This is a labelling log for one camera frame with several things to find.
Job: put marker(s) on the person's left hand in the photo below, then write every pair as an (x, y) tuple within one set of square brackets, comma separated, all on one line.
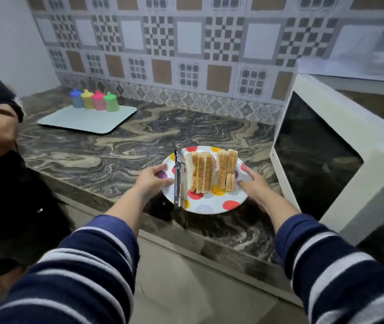
[(148, 184)]

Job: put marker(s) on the person's right hand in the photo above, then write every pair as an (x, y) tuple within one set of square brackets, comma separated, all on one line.
[(258, 190)]

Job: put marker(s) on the person's left thumb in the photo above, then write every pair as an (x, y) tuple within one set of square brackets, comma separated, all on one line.
[(165, 183)]

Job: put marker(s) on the person's right thumb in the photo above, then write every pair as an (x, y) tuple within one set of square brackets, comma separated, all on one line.
[(245, 186)]

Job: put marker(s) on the white polka dot plate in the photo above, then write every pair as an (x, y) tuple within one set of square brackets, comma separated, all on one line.
[(209, 202)]

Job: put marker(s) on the person's right forearm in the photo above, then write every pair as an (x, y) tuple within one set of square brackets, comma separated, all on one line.
[(330, 266)]

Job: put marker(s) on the person's left forearm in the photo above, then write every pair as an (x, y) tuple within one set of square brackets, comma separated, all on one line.
[(87, 266)]

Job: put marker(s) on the metal kitchen tongs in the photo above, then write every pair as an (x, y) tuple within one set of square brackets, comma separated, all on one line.
[(179, 178)]

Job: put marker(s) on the row of bread slices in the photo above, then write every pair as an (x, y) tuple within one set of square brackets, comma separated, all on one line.
[(201, 172)]

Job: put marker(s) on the white microwave door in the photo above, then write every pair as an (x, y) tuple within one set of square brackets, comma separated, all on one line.
[(317, 158)]

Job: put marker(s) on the green squeeze bottle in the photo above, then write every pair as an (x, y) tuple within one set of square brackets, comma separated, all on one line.
[(111, 102)]

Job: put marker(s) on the beige counter cabinet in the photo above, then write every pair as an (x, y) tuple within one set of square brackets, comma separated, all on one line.
[(192, 280)]

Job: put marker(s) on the white rectangular tray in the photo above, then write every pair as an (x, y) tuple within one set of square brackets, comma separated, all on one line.
[(87, 120)]

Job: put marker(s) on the pink squeeze bottle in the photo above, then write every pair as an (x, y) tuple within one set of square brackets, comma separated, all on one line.
[(98, 101)]

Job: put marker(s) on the yellow squeeze bottle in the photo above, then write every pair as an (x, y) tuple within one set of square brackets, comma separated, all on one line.
[(87, 100)]

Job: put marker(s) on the blue squeeze bottle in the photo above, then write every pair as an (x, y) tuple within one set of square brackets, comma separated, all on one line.
[(76, 99)]

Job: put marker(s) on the white microwave oven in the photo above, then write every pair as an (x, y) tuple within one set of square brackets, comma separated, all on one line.
[(357, 69)]

